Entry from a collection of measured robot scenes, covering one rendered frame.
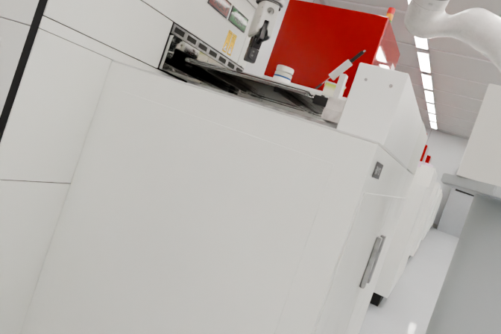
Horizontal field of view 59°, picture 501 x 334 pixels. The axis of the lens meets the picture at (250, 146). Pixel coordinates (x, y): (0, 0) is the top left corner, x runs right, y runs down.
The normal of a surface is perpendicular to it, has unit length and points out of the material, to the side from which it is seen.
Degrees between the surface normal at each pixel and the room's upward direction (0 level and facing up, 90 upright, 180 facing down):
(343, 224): 90
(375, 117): 90
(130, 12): 90
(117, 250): 90
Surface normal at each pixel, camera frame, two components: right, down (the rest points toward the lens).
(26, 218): 0.85, 0.31
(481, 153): -0.44, -0.14
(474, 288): -0.69, -0.22
